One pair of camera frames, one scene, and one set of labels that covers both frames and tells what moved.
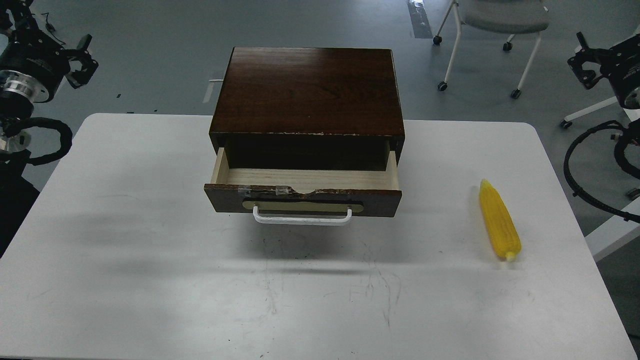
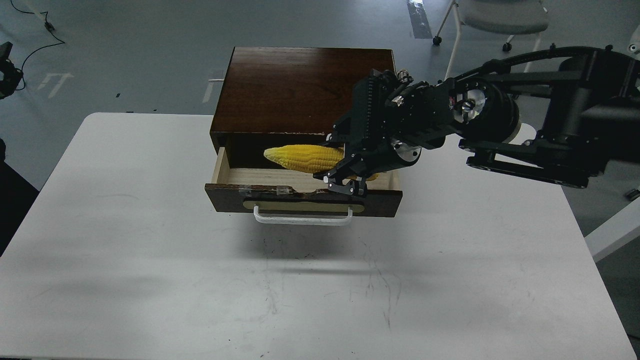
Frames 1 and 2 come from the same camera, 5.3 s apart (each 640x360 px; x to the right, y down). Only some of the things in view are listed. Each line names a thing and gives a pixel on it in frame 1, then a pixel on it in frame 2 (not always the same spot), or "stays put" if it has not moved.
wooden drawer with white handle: (303, 197) stays put
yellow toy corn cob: (500, 224) to (311, 159)
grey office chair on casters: (515, 17) stays put
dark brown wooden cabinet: (308, 108) stays put
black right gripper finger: (582, 40) to (352, 164)
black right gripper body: (608, 59) to (394, 117)
